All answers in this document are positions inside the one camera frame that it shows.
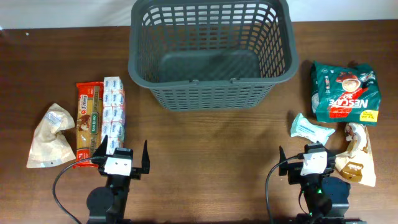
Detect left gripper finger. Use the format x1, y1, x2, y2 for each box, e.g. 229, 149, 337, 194
91, 135, 108, 164
141, 140, 150, 174

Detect beige brown snack pouch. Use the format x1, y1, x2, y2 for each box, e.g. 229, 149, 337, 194
335, 123, 376, 187

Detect green Nescafe coffee bag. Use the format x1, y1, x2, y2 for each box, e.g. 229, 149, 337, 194
310, 62, 381, 126

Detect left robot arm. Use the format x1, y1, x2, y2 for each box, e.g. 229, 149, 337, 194
86, 137, 150, 224

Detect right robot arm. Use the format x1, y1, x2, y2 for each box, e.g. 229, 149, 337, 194
279, 142, 351, 224

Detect Kleenex tissue multipack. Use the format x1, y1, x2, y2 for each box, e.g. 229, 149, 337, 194
101, 77, 126, 155

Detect beige powder pouch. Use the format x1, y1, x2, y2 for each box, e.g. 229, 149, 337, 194
26, 103, 76, 169

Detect San Remo spaghetti packet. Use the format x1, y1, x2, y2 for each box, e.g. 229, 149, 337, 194
76, 82, 104, 161

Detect grey plastic basket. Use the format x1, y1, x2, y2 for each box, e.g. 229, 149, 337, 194
128, 0, 299, 111

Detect right black cable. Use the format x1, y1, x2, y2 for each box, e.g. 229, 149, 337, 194
265, 153, 305, 224

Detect black cable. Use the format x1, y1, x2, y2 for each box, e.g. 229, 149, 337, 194
52, 156, 105, 224
265, 153, 305, 224

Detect left black cable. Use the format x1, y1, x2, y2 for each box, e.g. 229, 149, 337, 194
52, 156, 105, 224

